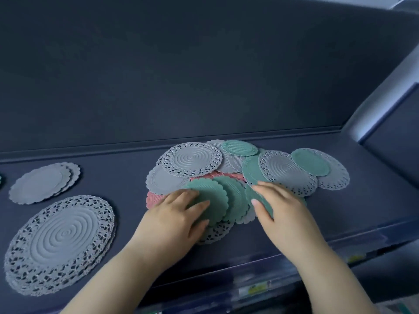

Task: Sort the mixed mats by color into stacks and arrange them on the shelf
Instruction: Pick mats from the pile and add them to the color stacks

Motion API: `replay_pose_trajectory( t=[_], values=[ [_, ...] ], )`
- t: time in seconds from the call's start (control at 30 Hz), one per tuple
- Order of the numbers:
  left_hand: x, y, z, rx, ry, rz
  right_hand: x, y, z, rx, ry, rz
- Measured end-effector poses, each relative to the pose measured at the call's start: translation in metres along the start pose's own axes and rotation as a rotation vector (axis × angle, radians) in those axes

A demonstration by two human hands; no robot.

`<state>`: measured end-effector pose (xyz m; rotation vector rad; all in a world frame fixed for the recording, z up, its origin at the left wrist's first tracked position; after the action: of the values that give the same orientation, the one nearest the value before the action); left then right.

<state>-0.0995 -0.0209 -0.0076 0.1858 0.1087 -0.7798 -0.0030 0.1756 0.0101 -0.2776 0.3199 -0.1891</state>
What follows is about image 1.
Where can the clear shelf edge rail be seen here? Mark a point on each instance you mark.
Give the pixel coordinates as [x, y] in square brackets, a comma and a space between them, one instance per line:
[360, 248]

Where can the dark blue shelving unit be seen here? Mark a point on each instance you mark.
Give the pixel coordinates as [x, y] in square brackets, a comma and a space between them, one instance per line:
[396, 150]

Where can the person's right forearm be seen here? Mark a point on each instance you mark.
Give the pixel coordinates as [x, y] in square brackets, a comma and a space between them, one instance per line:
[334, 287]

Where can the person's right hand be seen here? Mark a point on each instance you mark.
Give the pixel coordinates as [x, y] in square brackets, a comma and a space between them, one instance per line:
[291, 225]

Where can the person's left hand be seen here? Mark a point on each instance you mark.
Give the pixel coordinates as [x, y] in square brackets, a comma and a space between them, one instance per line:
[173, 225]

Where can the mixed pile of coasters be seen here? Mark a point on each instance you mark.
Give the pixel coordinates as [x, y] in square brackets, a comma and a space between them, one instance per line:
[288, 170]

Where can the green yellow shelf label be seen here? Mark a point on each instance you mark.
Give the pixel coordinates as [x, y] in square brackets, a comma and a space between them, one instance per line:
[258, 288]

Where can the person's left forearm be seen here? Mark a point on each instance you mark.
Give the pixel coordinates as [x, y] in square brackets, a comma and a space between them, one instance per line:
[124, 284]

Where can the dark blue shelf board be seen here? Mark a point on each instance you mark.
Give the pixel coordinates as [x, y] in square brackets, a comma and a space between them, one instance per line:
[124, 179]

